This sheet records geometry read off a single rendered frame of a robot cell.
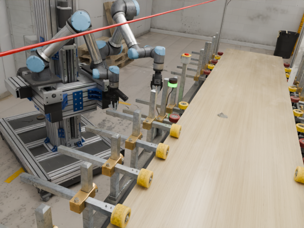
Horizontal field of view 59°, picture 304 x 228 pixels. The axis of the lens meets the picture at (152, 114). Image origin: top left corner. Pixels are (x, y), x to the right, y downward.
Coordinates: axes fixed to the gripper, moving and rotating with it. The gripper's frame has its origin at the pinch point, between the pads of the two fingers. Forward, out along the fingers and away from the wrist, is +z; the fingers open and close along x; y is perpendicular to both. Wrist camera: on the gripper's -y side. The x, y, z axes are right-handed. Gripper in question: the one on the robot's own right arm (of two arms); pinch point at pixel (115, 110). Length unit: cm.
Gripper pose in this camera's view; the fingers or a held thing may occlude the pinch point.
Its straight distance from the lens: 214.2
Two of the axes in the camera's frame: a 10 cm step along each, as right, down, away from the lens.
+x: -3.6, 4.0, -8.4
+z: -0.9, 8.8, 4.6
